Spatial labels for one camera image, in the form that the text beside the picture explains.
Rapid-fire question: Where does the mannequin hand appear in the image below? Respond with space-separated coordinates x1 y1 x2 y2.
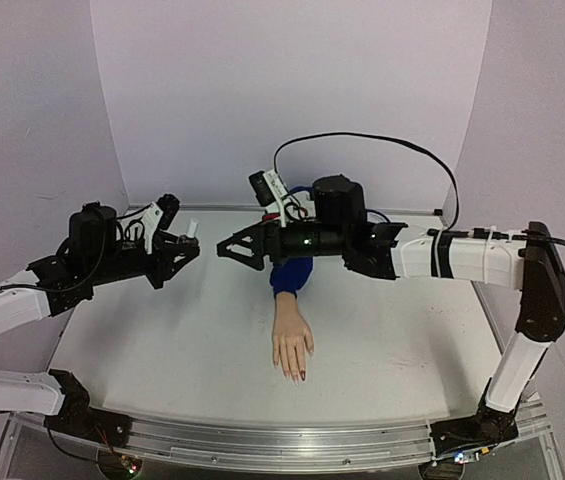
272 292 315 385

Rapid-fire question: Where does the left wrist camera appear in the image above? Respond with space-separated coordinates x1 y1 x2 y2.
140 193 180 255

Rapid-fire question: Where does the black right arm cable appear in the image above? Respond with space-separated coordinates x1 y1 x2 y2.
272 131 565 326

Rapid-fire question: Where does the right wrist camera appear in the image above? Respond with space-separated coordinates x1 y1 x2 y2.
248 169 311 227

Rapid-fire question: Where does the red nail polish bottle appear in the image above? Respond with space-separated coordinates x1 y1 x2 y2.
178 235 199 248

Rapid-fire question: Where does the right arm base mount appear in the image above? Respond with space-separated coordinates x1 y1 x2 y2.
430 394 519 458

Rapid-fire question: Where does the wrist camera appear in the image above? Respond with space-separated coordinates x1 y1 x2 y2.
248 169 311 227
140 193 180 255

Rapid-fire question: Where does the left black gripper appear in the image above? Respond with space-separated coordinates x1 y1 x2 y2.
88 233 201 289

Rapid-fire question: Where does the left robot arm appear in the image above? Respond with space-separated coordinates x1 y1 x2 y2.
0 194 200 437

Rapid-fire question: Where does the white nail polish cap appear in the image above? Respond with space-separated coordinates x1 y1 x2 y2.
186 219 199 238

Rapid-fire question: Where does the aluminium front rail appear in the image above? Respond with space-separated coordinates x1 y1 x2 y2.
0 399 565 479

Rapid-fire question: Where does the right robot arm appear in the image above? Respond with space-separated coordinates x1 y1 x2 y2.
216 171 565 413

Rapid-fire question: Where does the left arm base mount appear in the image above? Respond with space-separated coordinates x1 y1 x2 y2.
44 369 132 447

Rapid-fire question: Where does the blue white red jacket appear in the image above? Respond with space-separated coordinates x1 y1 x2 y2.
260 184 393 301

